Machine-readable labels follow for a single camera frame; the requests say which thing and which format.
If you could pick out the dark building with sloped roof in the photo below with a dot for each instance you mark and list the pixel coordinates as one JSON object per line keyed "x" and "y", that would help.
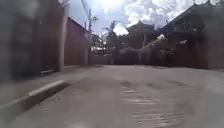
{"x": 196, "y": 40}

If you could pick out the building with curved roof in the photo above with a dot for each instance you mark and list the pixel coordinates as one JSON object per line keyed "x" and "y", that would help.
{"x": 140, "y": 35}

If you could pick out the palm tree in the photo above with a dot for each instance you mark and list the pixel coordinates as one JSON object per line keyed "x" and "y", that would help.
{"x": 111, "y": 38}

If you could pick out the grey concrete pavement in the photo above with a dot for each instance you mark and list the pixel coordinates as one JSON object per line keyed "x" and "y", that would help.
{"x": 40, "y": 80}

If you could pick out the tall red brick wall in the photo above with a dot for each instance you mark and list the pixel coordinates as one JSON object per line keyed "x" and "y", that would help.
{"x": 30, "y": 36}

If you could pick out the raised concrete kerb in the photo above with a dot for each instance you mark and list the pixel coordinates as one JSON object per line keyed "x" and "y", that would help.
{"x": 36, "y": 94}

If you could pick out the grey concrete road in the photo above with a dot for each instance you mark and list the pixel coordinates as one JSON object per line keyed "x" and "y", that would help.
{"x": 126, "y": 100}

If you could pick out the utility pole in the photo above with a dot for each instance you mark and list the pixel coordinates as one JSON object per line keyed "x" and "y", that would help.
{"x": 90, "y": 40}

